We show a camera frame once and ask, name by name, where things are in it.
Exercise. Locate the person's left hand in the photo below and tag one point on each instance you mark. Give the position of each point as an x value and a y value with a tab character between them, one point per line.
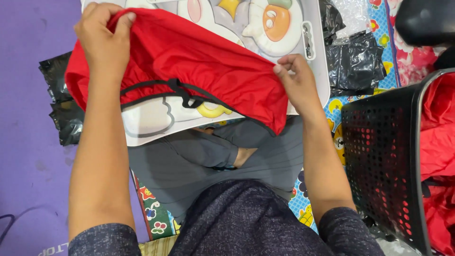
103	42

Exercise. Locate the person's right hand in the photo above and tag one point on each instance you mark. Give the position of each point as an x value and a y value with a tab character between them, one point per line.
300	83

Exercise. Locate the person's left fingers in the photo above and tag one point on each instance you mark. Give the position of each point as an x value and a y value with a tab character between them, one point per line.
106	14

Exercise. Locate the black plastic bag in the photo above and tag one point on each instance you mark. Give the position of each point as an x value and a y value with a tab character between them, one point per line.
350	57
62	99

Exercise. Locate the white cartoon print lap table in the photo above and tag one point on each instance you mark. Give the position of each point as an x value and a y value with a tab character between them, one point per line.
227	32

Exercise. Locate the purple yoga mat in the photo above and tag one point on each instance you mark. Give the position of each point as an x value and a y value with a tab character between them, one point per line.
35	128

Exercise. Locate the person's grey trousers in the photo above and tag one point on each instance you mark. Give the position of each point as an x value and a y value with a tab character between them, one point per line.
213	160

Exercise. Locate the person's foot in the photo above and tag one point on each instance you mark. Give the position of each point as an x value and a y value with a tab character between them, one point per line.
244	156

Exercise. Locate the clear plastic wrapper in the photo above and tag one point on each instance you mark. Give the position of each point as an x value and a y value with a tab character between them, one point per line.
352	17

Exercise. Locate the person's dark blue shirt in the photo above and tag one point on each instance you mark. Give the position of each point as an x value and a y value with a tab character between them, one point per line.
234	224

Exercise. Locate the colourful cartoon print mat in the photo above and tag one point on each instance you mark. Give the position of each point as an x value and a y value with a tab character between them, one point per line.
334	117

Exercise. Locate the pink floral cloth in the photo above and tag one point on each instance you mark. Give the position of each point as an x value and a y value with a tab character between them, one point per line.
412	53

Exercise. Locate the black perforated plastic basket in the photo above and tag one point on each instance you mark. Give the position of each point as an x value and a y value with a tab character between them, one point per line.
384	160

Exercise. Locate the black rounded object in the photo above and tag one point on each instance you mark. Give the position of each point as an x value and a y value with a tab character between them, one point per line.
424	21

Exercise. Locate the heap of red fabric covers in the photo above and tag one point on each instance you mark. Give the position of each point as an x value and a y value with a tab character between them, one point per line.
439	156

